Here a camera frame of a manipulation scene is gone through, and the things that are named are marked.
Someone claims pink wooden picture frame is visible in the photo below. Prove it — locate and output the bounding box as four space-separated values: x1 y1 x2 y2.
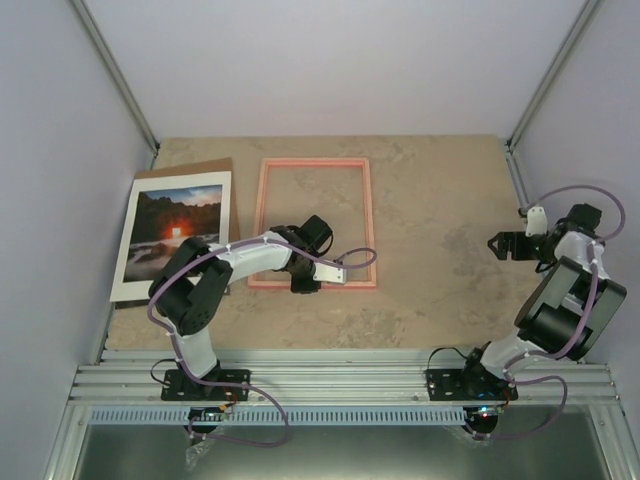
254 157 377 291

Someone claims landscape photo print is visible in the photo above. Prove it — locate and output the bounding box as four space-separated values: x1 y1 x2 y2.
109 170 234 303

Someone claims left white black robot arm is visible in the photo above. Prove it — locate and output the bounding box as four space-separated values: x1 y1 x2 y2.
148 215 346 399

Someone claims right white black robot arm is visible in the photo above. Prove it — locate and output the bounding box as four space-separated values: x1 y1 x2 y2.
458 203 627 399

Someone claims brown cardboard backing board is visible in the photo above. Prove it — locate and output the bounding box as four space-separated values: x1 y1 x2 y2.
113 157 242 311

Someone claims right controller circuit board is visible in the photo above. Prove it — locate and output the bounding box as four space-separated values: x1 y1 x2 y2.
469 402 506 418

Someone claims controller circuit board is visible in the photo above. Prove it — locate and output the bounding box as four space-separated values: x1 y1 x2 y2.
187 403 234 422
469 402 506 418

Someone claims left controller circuit board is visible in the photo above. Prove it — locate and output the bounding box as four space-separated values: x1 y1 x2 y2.
187 403 234 422

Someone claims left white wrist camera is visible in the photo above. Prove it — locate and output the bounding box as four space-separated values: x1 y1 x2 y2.
313 262 347 285

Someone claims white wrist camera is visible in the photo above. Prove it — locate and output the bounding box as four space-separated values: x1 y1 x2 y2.
519 205 548 237
313 262 347 285

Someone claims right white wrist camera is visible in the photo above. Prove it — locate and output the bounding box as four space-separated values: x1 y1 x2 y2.
519 205 548 237

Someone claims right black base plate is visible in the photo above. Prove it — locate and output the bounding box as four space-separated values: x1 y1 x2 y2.
425 368 519 402

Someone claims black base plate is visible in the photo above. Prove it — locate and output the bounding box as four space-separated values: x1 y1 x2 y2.
160 369 251 403
425 368 519 402

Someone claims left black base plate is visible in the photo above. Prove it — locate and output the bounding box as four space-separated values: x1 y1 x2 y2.
160 369 251 403

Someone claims slotted blue cable duct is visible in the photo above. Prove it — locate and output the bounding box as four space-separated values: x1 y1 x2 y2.
89 406 466 427

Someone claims aluminium mounting rail bed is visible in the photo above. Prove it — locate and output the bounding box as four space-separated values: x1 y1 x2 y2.
69 349 620 406

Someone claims right aluminium corner post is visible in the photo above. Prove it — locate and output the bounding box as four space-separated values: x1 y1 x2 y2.
505 0 604 153

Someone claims aluminium corner post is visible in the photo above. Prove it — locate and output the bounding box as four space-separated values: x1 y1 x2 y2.
505 0 604 153
68 0 160 156

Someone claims left aluminium corner post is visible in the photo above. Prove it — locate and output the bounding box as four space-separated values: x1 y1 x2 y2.
68 0 160 156

